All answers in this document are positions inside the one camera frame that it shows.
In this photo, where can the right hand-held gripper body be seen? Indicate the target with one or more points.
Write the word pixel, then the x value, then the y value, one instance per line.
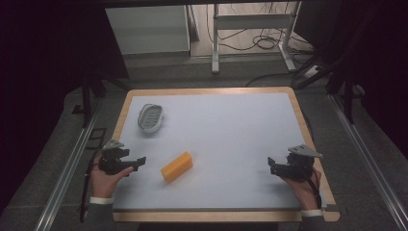
pixel 298 162

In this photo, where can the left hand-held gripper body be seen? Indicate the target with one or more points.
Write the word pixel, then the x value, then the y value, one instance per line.
pixel 112 159

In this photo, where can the person's left hand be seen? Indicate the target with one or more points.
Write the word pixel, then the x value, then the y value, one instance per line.
pixel 106 183

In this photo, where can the person's right hand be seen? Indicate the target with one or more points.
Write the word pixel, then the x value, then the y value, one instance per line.
pixel 303 192

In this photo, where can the orange soap bar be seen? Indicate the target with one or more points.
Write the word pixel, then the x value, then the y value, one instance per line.
pixel 177 167

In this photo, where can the grey oval soap dish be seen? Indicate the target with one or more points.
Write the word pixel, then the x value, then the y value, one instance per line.
pixel 150 118

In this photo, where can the white table mat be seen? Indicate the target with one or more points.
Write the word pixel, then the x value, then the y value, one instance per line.
pixel 224 144

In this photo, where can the black metal stand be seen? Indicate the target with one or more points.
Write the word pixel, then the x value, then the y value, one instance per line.
pixel 340 77
pixel 88 96

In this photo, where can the white power strip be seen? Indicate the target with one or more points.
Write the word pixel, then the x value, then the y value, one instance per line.
pixel 312 71

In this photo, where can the grey cabinet panel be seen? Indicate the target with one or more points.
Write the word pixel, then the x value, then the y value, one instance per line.
pixel 150 30

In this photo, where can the aluminium floor rail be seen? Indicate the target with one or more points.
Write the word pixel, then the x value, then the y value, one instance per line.
pixel 69 173
pixel 369 163

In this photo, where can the white metal desk frame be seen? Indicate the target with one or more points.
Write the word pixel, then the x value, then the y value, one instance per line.
pixel 253 21

